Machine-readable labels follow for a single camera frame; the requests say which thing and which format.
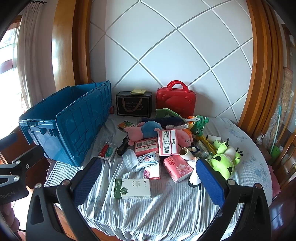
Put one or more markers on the white green medicine box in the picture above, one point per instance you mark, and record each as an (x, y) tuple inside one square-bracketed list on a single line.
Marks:
[(131, 188)]

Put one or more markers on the green plush toy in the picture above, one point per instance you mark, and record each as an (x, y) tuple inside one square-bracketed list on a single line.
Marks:
[(164, 113)]

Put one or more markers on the large pink tissue pack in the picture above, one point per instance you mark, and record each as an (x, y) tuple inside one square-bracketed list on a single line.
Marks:
[(168, 142)]

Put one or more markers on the patterned hanging cloth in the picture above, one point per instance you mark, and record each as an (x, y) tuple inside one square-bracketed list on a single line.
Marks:
[(285, 97)]

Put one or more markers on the blue white wet wipes pack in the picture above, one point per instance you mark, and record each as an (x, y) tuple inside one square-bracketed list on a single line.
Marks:
[(148, 161)]

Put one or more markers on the white lint roller refill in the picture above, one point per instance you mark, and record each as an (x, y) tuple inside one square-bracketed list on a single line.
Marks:
[(188, 155)]

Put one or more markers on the pink and blue plush pig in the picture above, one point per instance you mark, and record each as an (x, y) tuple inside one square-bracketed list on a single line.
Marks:
[(148, 128)]

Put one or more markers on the white tube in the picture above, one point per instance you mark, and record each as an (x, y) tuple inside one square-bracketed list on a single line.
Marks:
[(214, 138)]

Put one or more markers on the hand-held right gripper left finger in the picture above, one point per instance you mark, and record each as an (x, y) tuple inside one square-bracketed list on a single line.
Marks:
[(87, 179)]

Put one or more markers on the clear plastic box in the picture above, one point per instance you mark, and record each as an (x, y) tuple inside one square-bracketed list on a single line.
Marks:
[(130, 158)]

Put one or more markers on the light blue stick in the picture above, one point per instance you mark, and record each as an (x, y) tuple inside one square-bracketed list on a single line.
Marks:
[(276, 129)]

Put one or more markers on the white curtain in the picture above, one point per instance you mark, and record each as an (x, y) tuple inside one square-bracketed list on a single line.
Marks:
[(37, 58)]

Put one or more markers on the white plastic brush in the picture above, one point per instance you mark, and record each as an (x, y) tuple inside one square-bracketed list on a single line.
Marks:
[(193, 119)]

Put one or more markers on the pink plush rabbit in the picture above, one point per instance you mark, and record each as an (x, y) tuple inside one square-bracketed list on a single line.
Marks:
[(185, 139)]

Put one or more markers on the wooden chair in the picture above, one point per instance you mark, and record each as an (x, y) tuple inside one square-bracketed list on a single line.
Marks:
[(286, 157)]

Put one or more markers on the yellow zip bag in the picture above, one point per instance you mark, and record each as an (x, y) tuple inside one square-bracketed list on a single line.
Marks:
[(209, 148)]

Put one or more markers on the white plush goose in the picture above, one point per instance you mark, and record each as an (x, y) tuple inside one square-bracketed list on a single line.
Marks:
[(193, 178)]

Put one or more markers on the dark blue fuzzy duster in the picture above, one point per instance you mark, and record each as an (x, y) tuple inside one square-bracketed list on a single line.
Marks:
[(171, 121)]

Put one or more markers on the yellow sticky notepad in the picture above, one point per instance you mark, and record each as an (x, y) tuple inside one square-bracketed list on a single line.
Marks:
[(138, 91)]

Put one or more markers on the green snack box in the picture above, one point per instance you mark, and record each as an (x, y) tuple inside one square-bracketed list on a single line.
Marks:
[(126, 125)]

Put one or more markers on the white barcode carton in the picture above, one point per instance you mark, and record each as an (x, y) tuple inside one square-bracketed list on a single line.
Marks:
[(180, 126)]

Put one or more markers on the pink floral tissue pack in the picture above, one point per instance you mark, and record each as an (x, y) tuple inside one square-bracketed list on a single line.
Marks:
[(177, 168)]

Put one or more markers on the small pink tissue pack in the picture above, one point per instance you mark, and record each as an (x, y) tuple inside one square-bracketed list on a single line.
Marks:
[(146, 147)]

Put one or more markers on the striped grey bedsheet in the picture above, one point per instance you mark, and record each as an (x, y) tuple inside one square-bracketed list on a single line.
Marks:
[(161, 213)]

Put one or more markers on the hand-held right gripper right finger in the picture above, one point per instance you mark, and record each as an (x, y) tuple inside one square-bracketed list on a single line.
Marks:
[(209, 182)]

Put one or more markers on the dark green frog plush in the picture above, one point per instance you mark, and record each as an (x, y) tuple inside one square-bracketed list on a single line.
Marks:
[(198, 126)]

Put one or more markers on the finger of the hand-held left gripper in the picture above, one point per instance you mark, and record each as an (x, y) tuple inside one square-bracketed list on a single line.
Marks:
[(8, 146), (27, 155)]

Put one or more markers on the orange plush duck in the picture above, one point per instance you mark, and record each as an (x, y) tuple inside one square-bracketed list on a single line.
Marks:
[(190, 125)]

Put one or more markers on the wooden wall pillar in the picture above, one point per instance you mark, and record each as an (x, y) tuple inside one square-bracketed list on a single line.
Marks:
[(261, 69), (67, 46)]

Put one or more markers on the blue penguin plush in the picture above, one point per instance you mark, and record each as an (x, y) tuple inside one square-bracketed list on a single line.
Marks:
[(195, 148)]

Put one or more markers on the lime green frog plush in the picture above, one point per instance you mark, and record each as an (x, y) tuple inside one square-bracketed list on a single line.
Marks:
[(222, 162)]

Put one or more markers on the blue plastic crate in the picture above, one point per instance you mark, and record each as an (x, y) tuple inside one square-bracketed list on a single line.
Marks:
[(76, 129)]

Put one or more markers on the black plastic item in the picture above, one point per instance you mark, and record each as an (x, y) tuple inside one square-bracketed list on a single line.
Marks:
[(122, 147)]

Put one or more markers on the black gift box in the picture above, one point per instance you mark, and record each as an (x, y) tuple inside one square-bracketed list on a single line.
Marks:
[(134, 104)]

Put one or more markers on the small pink white carton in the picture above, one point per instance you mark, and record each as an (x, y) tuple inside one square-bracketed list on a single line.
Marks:
[(152, 173)]

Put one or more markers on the window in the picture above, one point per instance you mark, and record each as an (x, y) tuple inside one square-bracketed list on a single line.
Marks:
[(8, 46)]

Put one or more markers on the green red small carton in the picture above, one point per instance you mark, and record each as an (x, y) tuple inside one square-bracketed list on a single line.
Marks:
[(107, 151)]

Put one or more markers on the red handbag case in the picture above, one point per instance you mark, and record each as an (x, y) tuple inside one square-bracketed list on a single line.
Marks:
[(175, 99)]

